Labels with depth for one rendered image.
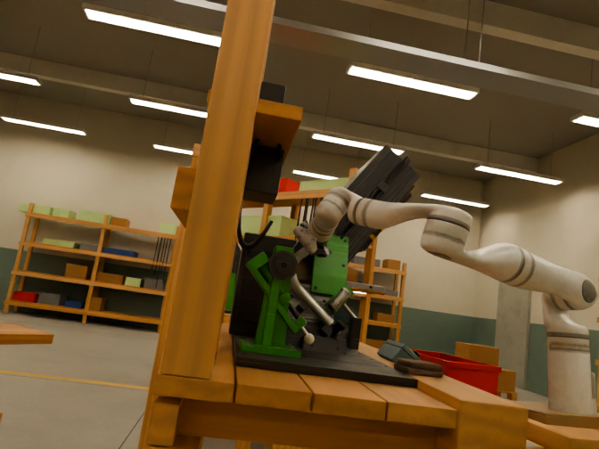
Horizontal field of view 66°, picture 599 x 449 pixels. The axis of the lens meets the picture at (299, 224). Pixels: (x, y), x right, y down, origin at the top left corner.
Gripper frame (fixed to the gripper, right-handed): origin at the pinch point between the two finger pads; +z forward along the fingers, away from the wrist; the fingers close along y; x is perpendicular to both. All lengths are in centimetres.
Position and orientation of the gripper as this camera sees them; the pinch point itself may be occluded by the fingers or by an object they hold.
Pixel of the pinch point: (310, 247)
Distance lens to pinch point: 149.5
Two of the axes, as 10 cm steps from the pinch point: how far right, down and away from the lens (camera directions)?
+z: -1.8, 3.9, 9.0
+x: -7.8, 5.0, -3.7
